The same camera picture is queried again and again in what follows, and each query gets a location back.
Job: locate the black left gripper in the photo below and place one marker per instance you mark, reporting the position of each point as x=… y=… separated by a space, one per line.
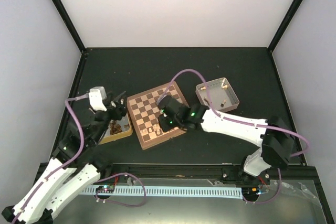
x=122 y=109

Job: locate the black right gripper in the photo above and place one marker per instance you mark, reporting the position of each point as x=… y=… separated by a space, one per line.
x=165 y=127

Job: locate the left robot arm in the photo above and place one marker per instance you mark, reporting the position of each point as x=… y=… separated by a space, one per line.
x=69 y=171

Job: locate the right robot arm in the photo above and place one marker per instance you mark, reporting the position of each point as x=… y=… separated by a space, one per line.
x=274 y=144

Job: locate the dark chess pieces pile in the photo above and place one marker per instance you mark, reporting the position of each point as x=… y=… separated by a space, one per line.
x=117 y=127

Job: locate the wooden chess board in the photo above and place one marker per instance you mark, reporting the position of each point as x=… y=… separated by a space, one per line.
x=144 y=114

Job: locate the left circuit board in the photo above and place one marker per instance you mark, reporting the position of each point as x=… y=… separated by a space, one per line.
x=105 y=189

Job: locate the circuit board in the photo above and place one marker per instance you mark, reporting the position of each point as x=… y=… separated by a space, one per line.
x=105 y=189
x=253 y=191

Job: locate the right circuit board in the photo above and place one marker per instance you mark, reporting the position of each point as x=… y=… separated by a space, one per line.
x=253 y=191

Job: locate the gold tin tray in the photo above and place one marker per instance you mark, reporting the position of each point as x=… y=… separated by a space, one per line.
x=107 y=138

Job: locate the silver pink tin tray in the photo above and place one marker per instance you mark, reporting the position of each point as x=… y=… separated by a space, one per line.
x=218 y=94

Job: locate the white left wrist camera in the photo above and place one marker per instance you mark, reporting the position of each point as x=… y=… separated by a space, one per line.
x=96 y=97

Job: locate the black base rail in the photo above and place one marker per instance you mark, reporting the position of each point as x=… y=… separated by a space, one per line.
x=226 y=173

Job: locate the white slotted cable duct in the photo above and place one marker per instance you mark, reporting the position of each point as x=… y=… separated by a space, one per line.
x=169 y=191

